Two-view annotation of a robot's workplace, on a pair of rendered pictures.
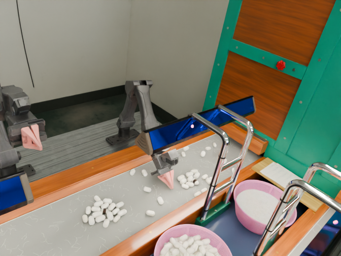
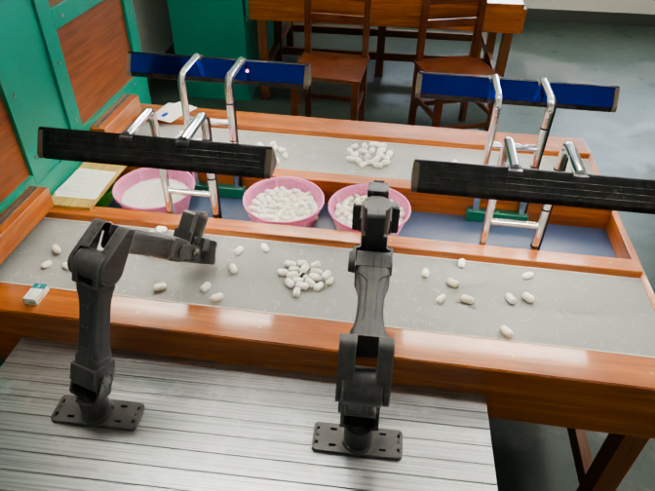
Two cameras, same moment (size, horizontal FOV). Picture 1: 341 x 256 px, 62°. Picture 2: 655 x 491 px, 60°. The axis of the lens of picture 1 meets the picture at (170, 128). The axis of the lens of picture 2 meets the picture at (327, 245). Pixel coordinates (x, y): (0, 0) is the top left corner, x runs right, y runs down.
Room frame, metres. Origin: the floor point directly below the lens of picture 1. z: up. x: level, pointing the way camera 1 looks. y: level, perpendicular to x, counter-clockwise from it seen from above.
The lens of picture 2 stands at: (1.34, 1.18, 1.80)
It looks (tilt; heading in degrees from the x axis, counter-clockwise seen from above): 39 degrees down; 235
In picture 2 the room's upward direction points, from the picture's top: 1 degrees clockwise
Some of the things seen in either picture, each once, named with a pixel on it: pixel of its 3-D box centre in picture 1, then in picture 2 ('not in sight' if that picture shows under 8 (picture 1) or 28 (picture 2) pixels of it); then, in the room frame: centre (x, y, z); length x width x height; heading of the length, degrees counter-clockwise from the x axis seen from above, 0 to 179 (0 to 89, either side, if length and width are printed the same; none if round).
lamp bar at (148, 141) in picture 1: (206, 118); (155, 149); (0.97, -0.13, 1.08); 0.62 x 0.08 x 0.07; 138
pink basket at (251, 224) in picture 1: (261, 209); (156, 197); (0.91, -0.45, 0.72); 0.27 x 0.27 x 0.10
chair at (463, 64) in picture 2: not in sight; (457, 70); (-1.31, -1.20, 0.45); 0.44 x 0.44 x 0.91; 69
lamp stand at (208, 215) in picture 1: (210, 165); (177, 190); (0.91, -0.18, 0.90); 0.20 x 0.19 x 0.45; 138
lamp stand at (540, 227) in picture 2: not in sight; (521, 223); (0.20, 0.47, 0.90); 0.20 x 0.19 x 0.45; 138
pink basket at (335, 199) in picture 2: not in sight; (368, 217); (0.37, 0.03, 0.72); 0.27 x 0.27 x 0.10
